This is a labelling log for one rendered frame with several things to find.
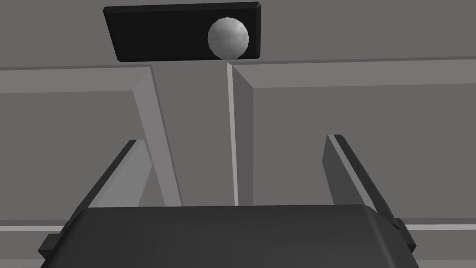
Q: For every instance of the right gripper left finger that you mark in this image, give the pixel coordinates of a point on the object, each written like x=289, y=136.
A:
x=122, y=182

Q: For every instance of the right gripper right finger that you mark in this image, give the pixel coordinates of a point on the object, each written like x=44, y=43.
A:
x=340, y=178

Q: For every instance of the grey ball knob black plate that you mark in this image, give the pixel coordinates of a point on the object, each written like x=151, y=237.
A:
x=227, y=38

